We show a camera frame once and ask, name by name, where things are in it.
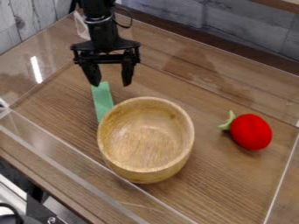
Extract clear acrylic corner bracket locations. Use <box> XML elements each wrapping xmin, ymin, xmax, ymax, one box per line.
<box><xmin>74</xmin><ymin>10</ymin><xmax>90</xmax><ymax>40</ymax></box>

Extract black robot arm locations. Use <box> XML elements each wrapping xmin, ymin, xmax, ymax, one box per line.
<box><xmin>70</xmin><ymin>0</ymin><xmax>141</xmax><ymax>87</ymax></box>

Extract green flat stick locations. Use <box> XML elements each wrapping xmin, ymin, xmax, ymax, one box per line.
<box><xmin>91</xmin><ymin>81</ymin><xmax>115</xmax><ymax>122</ymax></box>

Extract black metal stand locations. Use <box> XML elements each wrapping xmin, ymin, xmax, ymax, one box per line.
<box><xmin>23</xmin><ymin>186</ymin><xmax>69</xmax><ymax>224</ymax></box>

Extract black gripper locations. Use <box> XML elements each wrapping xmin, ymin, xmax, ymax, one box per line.
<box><xmin>70</xmin><ymin>19</ymin><xmax>141</xmax><ymax>87</ymax></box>

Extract red toy strawberry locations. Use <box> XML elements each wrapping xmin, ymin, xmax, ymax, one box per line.
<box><xmin>219</xmin><ymin>110</ymin><xmax>274</xmax><ymax>151</ymax></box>

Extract brown wooden bowl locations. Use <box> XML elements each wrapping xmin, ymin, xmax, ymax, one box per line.
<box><xmin>98</xmin><ymin>96</ymin><xmax>195</xmax><ymax>184</ymax></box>

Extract black cable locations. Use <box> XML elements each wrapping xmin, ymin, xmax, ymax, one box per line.
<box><xmin>0</xmin><ymin>202</ymin><xmax>25</xmax><ymax>224</ymax></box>

